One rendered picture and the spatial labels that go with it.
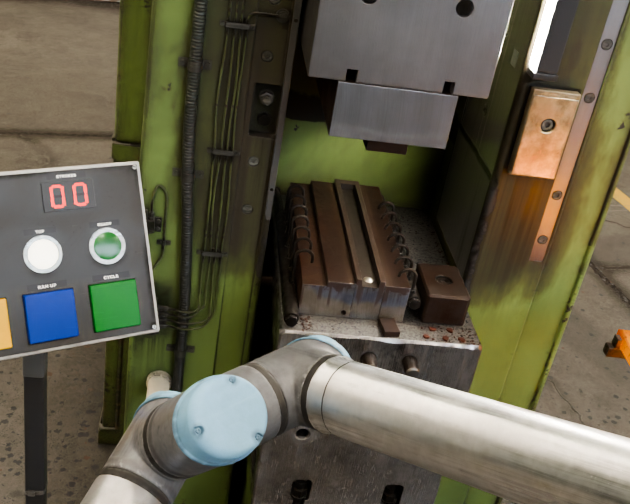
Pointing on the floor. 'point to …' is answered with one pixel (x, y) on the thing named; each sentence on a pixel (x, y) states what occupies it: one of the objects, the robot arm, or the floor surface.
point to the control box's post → (35, 425)
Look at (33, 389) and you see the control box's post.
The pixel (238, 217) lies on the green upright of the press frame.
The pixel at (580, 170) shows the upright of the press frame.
